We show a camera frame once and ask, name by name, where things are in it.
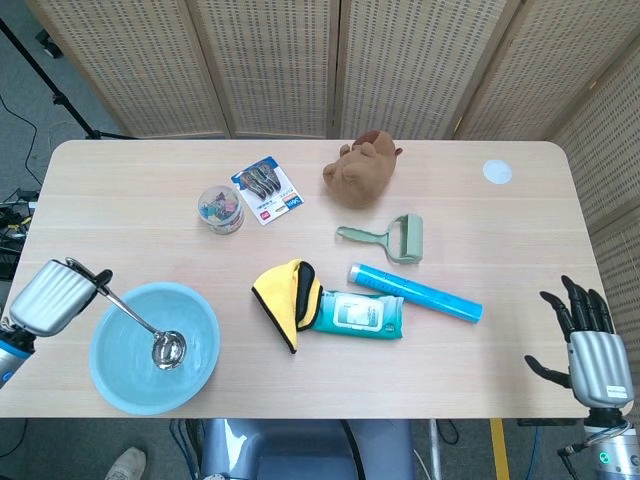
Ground yellow microfiber cloth black trim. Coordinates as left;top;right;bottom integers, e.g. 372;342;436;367
251;258;324;355

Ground black tripod stand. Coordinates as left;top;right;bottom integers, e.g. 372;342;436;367
0;18;139;140

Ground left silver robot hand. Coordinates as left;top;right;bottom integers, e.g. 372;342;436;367
8;256;114;337

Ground steel ladle with black handle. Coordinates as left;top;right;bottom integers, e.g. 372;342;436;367
64;257;187;371

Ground light blue plastic basin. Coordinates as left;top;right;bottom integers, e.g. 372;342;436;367
88;281;222;416

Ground woven rattan folding screen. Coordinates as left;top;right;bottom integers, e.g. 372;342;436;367
24;0;640;351

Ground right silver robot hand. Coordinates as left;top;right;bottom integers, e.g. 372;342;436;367
523;274;630;409

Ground clear jar of binder clips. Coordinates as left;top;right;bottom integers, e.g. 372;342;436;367
197;184;246;236

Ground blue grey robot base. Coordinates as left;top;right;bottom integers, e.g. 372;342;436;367
199;418;416;480

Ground green wet wipes pack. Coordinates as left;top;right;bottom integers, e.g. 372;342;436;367
310;289;405;341

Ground blue cylindrical roll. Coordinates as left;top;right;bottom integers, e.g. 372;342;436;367
348;262;485;325

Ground black electronics with cables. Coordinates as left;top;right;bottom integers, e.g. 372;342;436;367
0;187;39;281

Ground carded pack of metal clips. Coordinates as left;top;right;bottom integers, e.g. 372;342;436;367
230;154;306;227

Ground green lint roller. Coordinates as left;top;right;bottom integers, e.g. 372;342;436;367
335;213;424;265

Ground white round grommet cap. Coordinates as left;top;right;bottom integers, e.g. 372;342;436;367
482;158;513;186

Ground brown plush toy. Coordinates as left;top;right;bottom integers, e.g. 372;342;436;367
322;129;404;209

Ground grey metal table leg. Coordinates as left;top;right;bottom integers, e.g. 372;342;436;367
426;419;445;480

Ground white sneaker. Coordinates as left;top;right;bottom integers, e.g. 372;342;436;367
102;446;148;480

